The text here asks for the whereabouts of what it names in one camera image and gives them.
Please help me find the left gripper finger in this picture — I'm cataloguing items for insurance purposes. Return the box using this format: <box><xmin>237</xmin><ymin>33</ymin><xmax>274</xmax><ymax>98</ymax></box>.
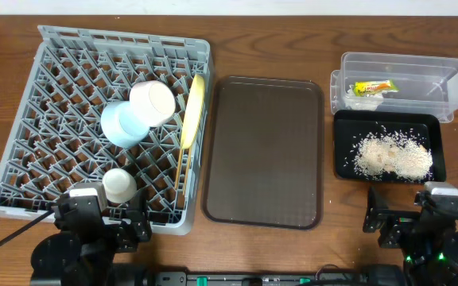
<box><xmin>127</xmin><ymin>191</ymin><xmax>152</xmax><ymax>242</ymax></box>
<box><xmin>115</xmin><ymin>224</ymin><xmax>139</xmax><ymax>253</ymax></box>

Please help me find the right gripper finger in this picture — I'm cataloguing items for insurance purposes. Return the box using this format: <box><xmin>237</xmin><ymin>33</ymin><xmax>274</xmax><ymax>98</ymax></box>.
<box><xmin>378</xmin><ymin>222</ymin><xmax>402</xmax><ymax>249</ymax></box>
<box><xmin>363</xmin><ymin>187</ymin><xmax>390</xmax><ymax>233</ymax></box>

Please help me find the white paper cup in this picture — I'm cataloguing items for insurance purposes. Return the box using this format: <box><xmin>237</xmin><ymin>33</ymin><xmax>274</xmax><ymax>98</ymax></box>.
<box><xmin>102</xmin><ymin>168</ymin><xmax>138</xmax><ymax>203</ymax></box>

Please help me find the wooden chopstick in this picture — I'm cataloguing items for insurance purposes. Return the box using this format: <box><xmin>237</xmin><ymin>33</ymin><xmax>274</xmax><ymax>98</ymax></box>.
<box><xmin>174</xmin><ymin>149</ymin><xmax>184</xmax><ymax>191</ymax></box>
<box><xmin>183</xmin><ymin>146</ymin><xmax>192</xmax><ymax>198</ymax></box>

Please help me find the blue bowl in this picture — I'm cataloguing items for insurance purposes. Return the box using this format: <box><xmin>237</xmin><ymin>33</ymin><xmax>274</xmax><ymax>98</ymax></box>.
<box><xmin>100</xmin><ymin>101</ymin><xmax>149</xmax><ymax>149</ymax></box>

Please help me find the white tissue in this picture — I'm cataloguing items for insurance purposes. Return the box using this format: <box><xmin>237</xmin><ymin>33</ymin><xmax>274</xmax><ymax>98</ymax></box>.
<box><xmin>344</xmin><ymin>90</ymin><xmax>384</xmax><ymax>111</ymax></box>

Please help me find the white bowl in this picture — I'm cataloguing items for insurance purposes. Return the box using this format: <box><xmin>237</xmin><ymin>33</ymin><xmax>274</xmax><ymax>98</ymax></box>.
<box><xmin>129</xmin><ymin>80</ymin><xmax>176</xmax><ymax>127</ymax></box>

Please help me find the yellow plate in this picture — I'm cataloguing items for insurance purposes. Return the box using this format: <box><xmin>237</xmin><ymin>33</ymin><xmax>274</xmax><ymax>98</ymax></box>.
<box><xmin>180</xmin><ymin>75</ymin><xmax>205</xmax><ymax>149</ymax></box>

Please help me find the yellow green snack wrapper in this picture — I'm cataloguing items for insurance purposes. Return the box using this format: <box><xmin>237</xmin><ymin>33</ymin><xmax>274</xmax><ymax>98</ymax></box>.
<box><xmin>351</xmin><ymin>79</ymin><xmax>399</xmax><ymax>97</ymax></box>

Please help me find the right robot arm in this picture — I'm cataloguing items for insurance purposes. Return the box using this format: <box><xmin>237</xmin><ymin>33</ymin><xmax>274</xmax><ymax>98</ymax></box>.
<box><xmin>363</xmin><ymin>182</ymin><xmax>458</xmax><ymax>285</ymax></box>

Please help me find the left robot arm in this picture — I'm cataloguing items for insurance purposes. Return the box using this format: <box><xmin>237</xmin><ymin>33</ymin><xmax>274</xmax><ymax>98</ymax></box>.
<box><xmin>30</xmin><ymin>191</ymin><xmax>155</xmax><ymax>286</ymax></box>

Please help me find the grey dishwasher rack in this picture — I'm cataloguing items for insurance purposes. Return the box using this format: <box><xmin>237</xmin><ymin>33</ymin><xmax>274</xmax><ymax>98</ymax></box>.
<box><xmin>0</xmin><ymin>25</ymin><xmax>214</xmax><ymax>235</ymax></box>

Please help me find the spilled rice pile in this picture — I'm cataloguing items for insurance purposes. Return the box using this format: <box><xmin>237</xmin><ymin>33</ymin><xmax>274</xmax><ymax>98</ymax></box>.
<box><xmin>342</xmin><ymin>125</ymin><xmax>434</xmax><ymax>183</ymax></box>

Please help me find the black bin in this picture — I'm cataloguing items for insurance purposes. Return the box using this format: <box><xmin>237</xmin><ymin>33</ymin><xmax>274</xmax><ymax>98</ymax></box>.
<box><xmin>334</xmin><ymin>110</ymin><xmax>447</xmax><ymax>184</ymax></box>

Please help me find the brown serving tray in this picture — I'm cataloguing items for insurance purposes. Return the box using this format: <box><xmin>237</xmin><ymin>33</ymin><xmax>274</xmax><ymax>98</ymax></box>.
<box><xmin>202</xmin><ymin>76</ymin><xmax>324</xmax><ymax>230</ymax></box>

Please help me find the clear plastic bin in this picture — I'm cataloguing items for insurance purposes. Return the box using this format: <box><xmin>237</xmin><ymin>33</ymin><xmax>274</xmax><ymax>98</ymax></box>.
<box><xmin>330</xmin><ymin>52</ymin><xmax>458</xmax><ymax>122</ymax></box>

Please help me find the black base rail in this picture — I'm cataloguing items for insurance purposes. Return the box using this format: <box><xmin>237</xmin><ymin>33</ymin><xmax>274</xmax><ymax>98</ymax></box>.
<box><xmin>111</xmin><ymin>264</ymin><xmax>407</xmax><ymax>286</ymax></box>

